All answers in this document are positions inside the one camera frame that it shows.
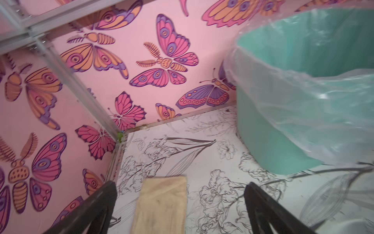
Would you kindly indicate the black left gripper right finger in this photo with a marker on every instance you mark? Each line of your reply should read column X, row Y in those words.
column 267, row 216

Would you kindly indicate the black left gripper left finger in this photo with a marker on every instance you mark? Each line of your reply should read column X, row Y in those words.
column 93, row 216

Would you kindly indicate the beige work glove left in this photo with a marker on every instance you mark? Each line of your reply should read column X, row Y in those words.
column 161, row 207

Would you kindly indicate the mint green trash bin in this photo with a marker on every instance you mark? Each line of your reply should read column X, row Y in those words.
column 292, row 96

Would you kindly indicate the aluminium frame post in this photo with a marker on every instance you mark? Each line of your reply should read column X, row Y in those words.
column 76, row 86

